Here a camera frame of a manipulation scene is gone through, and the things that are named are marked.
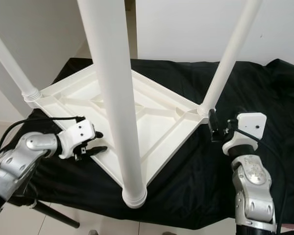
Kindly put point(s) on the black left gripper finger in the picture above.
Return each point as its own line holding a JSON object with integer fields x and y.
{"x": 99, "y": 135}
{"x": 96, "y": 151}

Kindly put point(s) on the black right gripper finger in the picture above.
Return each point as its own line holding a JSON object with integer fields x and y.
{"x": 212, "y": 122}

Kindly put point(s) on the white plastic table top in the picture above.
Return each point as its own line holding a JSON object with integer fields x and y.
{"x": 68, "y": 100}

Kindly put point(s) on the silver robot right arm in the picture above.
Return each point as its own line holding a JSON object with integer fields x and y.
{"x": 252, "y": 186}

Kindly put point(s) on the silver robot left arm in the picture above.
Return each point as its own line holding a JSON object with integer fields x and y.
{"x": 24, "y": 156}

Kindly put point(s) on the black table cloth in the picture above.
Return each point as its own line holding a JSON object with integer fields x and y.
{"x": 191, "y": 186}

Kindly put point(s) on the black metal table leg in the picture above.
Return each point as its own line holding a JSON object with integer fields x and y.
{"x": 56, "y": 214}

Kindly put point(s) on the pink stool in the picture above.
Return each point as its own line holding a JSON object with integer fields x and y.
{"x": 291, "y": 227}

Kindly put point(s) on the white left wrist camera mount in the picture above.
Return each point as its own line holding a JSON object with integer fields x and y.
{"x": 81, "y": 133}

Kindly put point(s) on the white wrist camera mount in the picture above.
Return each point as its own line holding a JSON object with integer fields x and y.
{"x": 250, "y": 127}
{"x": 81, "y": 133}

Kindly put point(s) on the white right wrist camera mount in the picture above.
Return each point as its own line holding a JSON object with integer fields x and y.
{"x": 250, "y": 127}

